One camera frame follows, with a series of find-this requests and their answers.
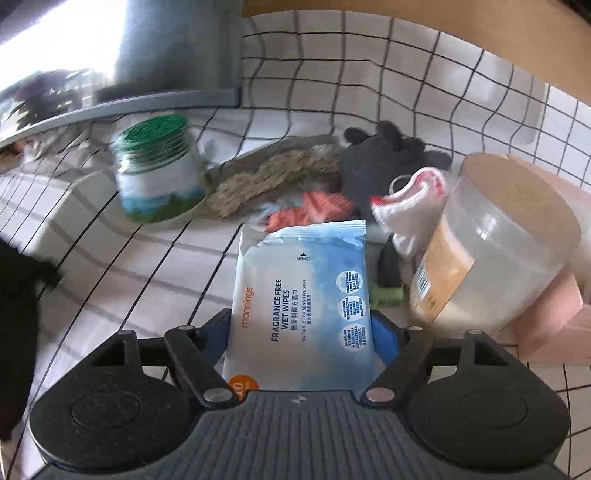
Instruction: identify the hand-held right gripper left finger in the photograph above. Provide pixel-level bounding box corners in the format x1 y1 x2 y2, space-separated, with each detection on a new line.
99 308 237 406

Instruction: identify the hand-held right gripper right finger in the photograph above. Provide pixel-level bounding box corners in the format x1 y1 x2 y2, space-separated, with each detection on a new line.
361 308 520 406

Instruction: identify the blue wet wipes packet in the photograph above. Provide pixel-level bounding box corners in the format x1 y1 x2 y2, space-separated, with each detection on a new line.
222 220 373 398

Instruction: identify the black cloth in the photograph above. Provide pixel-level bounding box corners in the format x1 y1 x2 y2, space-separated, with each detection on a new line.
0 239 63 441

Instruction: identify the green hair clip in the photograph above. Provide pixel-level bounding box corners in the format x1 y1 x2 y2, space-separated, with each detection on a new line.
370 281 408 309

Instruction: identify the small dark cloth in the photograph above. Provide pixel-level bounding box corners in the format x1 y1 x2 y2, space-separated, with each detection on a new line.
378 239 409 291

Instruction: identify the checked white tablecloth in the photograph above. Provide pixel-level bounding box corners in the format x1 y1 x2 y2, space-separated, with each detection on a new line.
0 14 591 480

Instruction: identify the white sock with red trim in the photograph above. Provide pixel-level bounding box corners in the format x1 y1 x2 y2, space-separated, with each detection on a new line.
370 167 450 258

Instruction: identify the clear plastic jar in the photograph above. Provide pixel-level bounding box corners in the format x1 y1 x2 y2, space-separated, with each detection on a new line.
407 154 583 332

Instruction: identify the coral red cloth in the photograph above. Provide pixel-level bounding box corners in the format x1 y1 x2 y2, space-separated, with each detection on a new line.
265 192 354 233

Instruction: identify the pink cardboard box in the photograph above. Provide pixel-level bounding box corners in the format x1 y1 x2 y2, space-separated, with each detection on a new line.
505 156 591 366

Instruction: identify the green lid glass jar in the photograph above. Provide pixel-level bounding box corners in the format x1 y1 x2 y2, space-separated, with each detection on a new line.
112 114 209 223

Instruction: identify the grey speckled cloth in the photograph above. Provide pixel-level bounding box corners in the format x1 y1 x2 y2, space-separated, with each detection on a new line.
204 135 348 219

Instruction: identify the black knit glove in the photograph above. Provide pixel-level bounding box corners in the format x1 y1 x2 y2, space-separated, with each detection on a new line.
341 120 452 210

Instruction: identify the dark computer monitor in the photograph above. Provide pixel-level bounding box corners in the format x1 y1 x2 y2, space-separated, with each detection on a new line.
0 0 243 146

